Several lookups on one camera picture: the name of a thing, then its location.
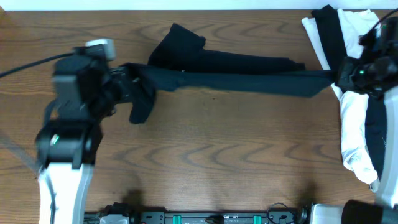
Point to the white shirt in pile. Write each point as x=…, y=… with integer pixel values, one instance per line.
x=353, y=106

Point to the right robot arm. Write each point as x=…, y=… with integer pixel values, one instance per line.
x=375, y=74

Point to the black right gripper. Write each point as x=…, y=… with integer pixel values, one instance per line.
x=344, y=79

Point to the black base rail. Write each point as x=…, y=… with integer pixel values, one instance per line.
x=125, y=213

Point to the black shirt in pile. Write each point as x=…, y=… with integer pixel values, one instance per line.
x=331, y=36

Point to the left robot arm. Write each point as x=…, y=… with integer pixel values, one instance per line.
x=87, y=91

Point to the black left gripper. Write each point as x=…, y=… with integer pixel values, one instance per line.
x=118, y=79

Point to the black Sydrogen t-shirt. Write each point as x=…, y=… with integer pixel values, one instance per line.
x=181, y=60

